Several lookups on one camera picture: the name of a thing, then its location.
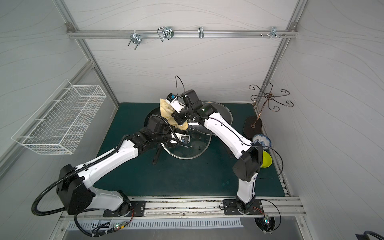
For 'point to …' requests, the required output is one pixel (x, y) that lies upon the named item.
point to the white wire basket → (60, 124)
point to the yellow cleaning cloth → (167, 111)
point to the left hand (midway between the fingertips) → (180, 129)
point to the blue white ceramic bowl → (263, 139)
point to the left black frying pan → (156, 111)
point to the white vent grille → (154, 224)
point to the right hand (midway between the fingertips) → (174, 112)
